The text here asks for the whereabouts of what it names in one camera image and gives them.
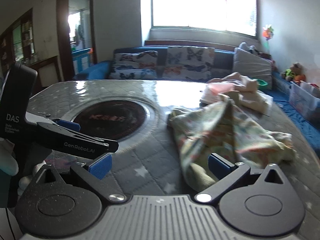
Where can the window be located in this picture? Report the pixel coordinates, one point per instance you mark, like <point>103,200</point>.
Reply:
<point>200,5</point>

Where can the green printed garment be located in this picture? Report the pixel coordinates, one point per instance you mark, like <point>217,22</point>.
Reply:
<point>212,135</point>

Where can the green bowl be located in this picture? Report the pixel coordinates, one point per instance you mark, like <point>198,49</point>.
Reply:
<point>262,82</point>

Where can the stuffed toy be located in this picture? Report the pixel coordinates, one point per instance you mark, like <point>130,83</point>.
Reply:
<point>292,72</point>

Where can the folded pink cloth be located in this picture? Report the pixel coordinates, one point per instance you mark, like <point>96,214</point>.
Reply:
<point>220,87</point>

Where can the person's left hand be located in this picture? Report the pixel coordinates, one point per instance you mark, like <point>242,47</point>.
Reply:
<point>8,158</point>

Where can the round black induction cooker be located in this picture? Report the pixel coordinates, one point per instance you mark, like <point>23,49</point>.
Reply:
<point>110,120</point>

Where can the blue sofa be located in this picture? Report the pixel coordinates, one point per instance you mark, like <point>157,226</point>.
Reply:
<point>95,72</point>

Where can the large butterfly print cushion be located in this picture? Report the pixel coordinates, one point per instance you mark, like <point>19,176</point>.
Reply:
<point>187,62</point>

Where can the small butterfly print cushion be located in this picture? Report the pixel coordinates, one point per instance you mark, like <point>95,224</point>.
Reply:
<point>132,65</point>

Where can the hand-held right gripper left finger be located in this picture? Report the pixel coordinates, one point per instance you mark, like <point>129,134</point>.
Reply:
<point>100,167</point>

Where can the colourful pinwheel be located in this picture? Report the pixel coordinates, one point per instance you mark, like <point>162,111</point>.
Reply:
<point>268,33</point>

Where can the dark wooden door frame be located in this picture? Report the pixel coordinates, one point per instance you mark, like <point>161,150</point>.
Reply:
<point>62,42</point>

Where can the clear plastic storage box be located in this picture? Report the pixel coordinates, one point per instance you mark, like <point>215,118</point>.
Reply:
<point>302,100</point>

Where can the pile of beige clothes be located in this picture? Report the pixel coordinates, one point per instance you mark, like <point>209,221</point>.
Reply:
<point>250,100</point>

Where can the white plush toy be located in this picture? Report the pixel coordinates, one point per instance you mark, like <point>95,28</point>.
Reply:
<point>246,47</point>

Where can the grey pillow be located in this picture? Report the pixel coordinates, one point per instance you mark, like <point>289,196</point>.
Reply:
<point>252,67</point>

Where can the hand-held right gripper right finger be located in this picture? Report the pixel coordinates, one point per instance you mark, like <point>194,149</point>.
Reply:
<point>217,163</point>

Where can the blue low cabinet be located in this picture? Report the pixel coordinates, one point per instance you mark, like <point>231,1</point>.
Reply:
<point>81,60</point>

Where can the dark wooden cabinet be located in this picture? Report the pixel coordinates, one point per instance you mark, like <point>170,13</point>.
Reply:
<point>25,42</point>

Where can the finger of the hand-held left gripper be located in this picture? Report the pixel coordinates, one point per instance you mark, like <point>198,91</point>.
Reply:
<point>68,125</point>
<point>80,143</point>

